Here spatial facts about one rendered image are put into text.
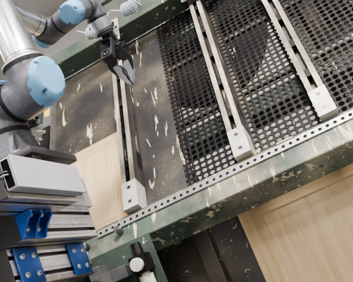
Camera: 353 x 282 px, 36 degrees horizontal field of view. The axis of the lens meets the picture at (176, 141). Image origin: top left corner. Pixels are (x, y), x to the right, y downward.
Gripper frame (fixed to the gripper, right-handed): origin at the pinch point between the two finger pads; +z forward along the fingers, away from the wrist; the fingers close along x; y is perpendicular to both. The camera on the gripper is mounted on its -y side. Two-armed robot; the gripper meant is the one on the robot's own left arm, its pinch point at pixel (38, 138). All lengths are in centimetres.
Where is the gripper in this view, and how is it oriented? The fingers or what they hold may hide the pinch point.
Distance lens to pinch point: 245.4
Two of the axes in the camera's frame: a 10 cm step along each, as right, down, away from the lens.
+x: -1.4, -6.9, 7.1
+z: 4.9, 5.8, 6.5
